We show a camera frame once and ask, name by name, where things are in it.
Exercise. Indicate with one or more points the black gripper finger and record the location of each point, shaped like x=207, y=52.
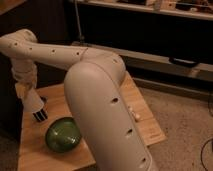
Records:
x=36, y=117
x=43, y=114

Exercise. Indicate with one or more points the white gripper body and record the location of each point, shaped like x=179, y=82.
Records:
x=31, y=101

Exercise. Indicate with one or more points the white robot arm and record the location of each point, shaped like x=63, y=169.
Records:
x=92, y=90

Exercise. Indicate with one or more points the green ceramic cup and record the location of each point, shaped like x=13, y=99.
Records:
x=63, y=135

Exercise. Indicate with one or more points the dark shelving unit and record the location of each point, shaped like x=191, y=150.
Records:
x=146, y=41

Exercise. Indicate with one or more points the black handle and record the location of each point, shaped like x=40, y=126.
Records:
x=182, y=63

